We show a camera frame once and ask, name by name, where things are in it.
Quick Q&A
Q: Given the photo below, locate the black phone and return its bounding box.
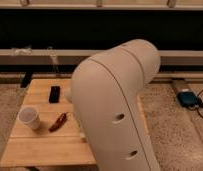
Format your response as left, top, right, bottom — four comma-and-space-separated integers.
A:
49, 86, 60, 103

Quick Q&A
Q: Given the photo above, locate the red chili pepper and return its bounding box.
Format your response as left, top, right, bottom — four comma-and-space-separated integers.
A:
49, 113, 67, 132

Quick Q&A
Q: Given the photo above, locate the wooden table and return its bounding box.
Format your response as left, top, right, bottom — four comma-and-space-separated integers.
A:
0, 78, 150, 168

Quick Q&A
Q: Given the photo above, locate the blue box on floor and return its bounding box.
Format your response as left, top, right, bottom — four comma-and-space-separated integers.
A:
177, 91, 197, 107

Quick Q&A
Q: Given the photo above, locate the thin metal stand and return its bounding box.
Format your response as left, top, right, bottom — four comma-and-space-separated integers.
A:
47, 46, 61, 78

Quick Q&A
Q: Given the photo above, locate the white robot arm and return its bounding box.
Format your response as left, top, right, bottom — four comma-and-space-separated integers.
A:
70, 39, 161, 171

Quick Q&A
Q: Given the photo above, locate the black cable on floor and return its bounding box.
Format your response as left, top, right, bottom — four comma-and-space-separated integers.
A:
186, 82, 203, 120

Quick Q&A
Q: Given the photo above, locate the white paper cup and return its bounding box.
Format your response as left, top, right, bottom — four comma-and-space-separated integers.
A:
18, 106, 41, 130

